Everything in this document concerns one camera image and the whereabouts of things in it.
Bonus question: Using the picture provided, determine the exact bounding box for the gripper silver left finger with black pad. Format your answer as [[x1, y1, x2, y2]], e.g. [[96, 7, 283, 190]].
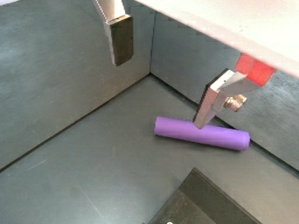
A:
[[92, 0, 134, 67]]

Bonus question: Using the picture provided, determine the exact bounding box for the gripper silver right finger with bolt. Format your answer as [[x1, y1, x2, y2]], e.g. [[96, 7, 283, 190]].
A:
[[192, 69, 261, 129]]

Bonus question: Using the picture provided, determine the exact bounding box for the purple cylinder peg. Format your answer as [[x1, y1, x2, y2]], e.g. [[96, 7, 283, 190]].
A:
[[154, 116, 250, 151]]

